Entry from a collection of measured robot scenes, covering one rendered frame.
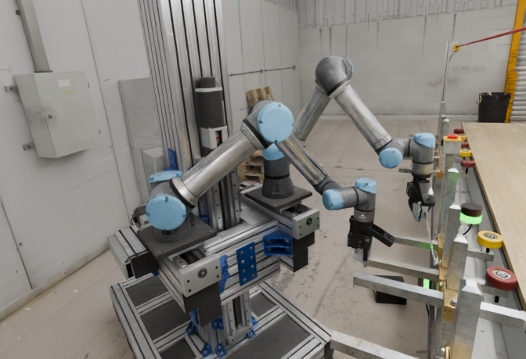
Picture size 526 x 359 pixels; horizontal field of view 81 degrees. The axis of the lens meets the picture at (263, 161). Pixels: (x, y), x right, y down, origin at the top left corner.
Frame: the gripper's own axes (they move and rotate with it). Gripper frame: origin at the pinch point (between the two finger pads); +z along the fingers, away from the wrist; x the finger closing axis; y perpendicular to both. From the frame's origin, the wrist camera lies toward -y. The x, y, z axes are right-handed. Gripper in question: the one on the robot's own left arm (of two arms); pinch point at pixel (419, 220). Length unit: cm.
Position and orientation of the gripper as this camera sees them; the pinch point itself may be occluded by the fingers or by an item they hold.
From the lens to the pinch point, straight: 144.1
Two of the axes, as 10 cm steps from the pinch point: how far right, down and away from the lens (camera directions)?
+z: 0.7, 9.5, 3.0
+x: -9.9, 0.2, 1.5
